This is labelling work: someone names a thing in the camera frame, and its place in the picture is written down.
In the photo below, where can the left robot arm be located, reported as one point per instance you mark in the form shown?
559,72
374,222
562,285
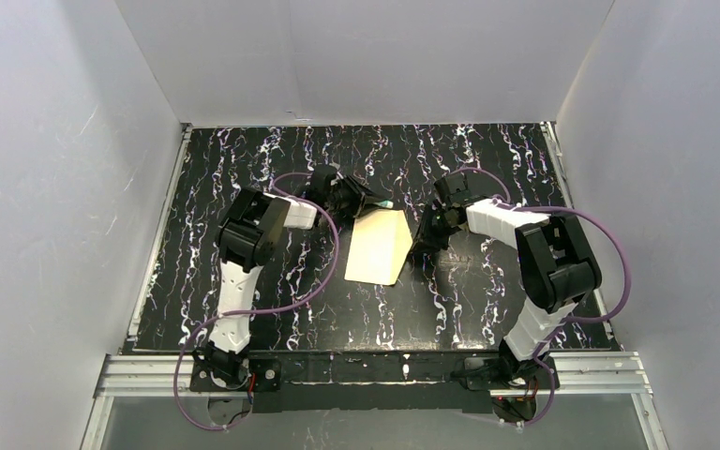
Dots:
247,239

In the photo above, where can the aluminium table frame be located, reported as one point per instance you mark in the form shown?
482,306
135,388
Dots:
362,363

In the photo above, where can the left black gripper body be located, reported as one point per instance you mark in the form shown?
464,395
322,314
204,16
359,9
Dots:
355,198

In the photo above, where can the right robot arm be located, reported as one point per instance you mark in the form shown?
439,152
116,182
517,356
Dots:
557,268

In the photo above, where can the cream envelope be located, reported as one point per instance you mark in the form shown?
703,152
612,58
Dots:
380,243

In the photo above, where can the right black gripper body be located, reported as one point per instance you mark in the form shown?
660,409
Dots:
433,220

